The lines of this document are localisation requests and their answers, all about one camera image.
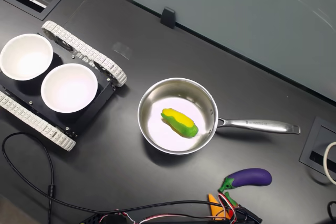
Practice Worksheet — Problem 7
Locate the red toy chilli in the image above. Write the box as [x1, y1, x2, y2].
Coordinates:
[224, 191, 240, 219]

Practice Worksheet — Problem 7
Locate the orange toy carrot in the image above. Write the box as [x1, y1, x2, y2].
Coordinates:
[208, 194, 227, 221]

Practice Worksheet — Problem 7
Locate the purple toy aubergine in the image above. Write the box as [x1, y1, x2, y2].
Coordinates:
[218, 168, 272, 193]

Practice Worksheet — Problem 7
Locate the yellow green toy corn cob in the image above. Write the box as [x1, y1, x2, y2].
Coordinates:
[160, 108, 199, 138]

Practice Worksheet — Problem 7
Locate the clear tape patch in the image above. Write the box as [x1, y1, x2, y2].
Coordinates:
[112, 41, 132, 61]

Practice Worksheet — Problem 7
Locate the white bowl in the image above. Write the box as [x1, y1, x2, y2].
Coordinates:
[0, 33, 54, 81]
[40, 63, 99, 114]

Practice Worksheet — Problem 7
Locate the frosted glass partition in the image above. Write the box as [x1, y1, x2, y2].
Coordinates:
[128, 0, 336, 103]

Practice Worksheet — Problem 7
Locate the black vehicle with white tracks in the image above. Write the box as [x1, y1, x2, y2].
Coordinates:
[0, 20, 128, 152]

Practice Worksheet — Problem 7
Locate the white cable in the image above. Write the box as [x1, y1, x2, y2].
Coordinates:
[323, 142, 336, 185]

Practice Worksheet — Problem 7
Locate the black table cable box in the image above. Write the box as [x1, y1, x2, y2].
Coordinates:
[299, 116, 336, 177]

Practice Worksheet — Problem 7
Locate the steel pan with long handle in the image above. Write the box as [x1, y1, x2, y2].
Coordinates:
[137, 77, 301, 155]

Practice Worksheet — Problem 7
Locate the long black cable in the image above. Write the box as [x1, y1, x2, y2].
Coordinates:
[2, 132, 224, 224]

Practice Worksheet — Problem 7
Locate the black partition bracket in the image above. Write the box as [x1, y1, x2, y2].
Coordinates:
[160, 7, 176, 29]

